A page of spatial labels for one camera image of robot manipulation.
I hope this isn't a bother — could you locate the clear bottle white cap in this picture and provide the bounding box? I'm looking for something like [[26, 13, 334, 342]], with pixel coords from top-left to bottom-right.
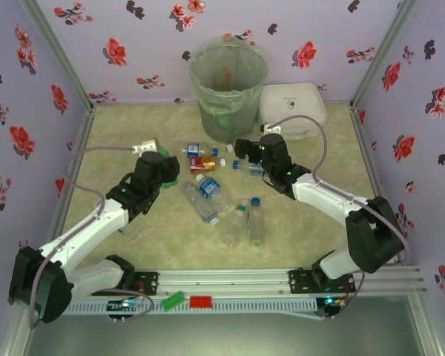
[[225, 135, 263, 153]]

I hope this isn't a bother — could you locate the aluminium frame post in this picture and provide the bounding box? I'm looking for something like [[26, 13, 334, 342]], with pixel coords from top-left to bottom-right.
[[350, 0, 420, 109], [20, 0, 96, 109]]

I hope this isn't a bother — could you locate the green plastic block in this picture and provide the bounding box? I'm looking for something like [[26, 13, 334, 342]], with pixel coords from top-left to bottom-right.
[[162, 291, 187, 312]]

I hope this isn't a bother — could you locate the black right mount plate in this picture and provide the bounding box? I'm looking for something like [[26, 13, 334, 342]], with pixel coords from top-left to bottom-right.
[[288, 268, 357, 294]]

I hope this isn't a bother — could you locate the clear bottle green ring cap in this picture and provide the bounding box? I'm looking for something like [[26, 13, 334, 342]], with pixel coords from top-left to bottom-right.
[[222, 198, 250, 248]]

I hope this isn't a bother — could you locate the controller circuit board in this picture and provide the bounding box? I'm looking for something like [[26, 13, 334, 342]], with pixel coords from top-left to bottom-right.
[[317, 295, 345, 320], [106, 299, 141, 323]]

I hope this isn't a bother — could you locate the grey metal panel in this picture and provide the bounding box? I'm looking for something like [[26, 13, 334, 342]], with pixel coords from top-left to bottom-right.
[[22, 294, 429, 356]]

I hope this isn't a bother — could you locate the white slotted cable duct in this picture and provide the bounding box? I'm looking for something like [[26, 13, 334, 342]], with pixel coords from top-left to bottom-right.
[[61, 297, 317, 315]]

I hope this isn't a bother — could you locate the aluminium frame leg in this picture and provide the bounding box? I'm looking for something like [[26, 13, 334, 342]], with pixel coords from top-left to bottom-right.
[[407, 292, 443, 356], [0, 296, 38, 356]]

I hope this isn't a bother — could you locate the black mount plate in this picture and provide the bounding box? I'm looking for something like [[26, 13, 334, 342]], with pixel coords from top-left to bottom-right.
[[132, 271, 159, 297], [288, 268, 357, 294]]

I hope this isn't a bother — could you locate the right controller circuit board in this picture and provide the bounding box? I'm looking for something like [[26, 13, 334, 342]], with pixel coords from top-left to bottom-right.
[[317, 295, 345, 320]]

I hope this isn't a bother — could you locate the tall clear bottle blue cap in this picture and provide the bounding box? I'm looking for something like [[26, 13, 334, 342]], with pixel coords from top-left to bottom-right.
[[248, 197, 265, 248]]

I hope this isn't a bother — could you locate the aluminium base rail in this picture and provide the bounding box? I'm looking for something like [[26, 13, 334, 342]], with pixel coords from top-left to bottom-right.
[[90, 265, 428, 297]]

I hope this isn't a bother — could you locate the red plastic block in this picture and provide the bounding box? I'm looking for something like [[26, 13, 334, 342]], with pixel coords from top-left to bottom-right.
[[189, 295, 214, 309]]

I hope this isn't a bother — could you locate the black left mount plate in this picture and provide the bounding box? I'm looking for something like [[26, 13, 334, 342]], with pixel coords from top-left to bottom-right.
[[132, 271, 159, 297]]

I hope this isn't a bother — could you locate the clear bottle red white label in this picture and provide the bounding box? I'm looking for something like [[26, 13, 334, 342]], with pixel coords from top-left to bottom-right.
[[180, 180, 222, 226]]

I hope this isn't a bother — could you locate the left controller circuit board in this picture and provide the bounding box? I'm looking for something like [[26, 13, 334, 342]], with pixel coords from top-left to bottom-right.
[[106, 299, 141, 323]]

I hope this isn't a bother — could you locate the clear bottle blue label blue cap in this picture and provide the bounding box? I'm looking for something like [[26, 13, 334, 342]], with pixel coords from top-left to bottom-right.
[[176, 143, 220, 159]]

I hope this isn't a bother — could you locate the white plastic lidded box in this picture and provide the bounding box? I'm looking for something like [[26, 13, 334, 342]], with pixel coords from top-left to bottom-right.
[[257, 82, 328, 141]]

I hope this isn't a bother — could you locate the grey translucent trash bin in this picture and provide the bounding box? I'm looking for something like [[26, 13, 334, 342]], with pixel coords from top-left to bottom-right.
[[190, 35, 268, 142]]

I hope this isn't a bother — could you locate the clear plastic bin liner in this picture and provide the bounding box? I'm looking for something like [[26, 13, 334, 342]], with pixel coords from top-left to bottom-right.
[[190, 34, 268, 114]]

